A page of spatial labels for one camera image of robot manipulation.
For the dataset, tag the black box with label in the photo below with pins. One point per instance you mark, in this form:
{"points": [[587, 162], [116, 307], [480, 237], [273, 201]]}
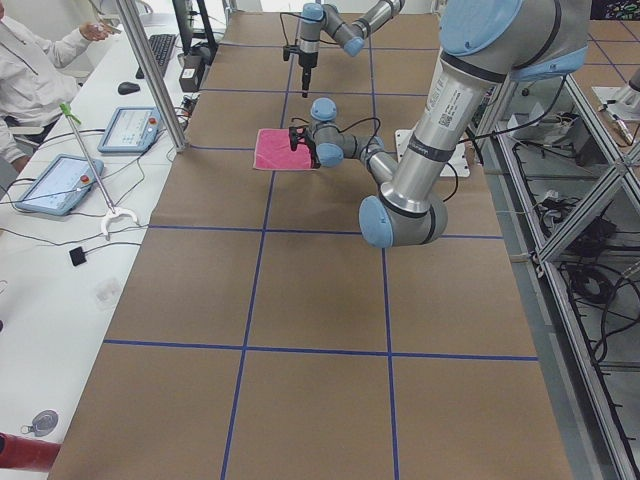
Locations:
{"points": [[192, 73]]}

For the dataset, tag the black keyboard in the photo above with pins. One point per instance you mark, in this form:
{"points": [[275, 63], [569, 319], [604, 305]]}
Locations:
{"points": [[162, 46]]}

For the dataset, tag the blue tape line crosswise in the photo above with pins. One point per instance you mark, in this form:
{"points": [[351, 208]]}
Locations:
{"points": [[305, 232]]}

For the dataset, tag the aluminium frame rack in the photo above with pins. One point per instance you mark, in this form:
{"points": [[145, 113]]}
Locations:
{"points": [[570, 201]]}

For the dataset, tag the far teach pendant tablet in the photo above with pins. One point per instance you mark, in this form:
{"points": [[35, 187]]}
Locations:
{"points": [[131, 130]]}

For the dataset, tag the clear plastic dish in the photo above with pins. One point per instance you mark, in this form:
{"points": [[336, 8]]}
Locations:
{"points": [[107, 293]]}

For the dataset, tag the teach pendant tablet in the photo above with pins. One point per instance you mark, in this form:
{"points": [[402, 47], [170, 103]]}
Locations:
{"points": [[131, 130], [59, 188]]}

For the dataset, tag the pink towel with grey back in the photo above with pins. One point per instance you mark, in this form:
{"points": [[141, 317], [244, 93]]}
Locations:
{"points": [[273, 152]]}

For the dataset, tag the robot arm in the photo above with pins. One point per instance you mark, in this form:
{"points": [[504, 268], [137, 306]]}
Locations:
{"points": [[482, 44], [316, 18]]}

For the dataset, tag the small black square pad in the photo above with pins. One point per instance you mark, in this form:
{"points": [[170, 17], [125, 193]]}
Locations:
{"points": [[78, 256]]}

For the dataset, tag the red cylinder object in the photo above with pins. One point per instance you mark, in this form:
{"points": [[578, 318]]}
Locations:
{"points": [[26, 454]]}

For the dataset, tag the person in white shirt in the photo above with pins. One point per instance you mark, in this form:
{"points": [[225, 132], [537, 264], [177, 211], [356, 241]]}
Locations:
{"points": [[33, 85]]}

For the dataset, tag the reacher grabber tool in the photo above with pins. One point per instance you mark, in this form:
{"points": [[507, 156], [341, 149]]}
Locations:
{"points": [[113, 211]]}

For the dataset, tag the aluminium frame post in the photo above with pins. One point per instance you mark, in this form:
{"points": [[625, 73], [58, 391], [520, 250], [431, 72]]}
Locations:
{"points": [[143, 53]]}

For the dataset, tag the black computer mouse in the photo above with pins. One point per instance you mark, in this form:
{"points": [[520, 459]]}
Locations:
{"points": [[126, 88]]}

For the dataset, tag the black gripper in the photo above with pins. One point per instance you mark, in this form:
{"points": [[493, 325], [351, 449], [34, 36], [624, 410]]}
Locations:
{"points": [[306, 62], [313, 151]]}

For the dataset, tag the near teach pendant tablet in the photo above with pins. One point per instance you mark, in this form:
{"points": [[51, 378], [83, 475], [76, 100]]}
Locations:
{"points": [[59, 188]]}

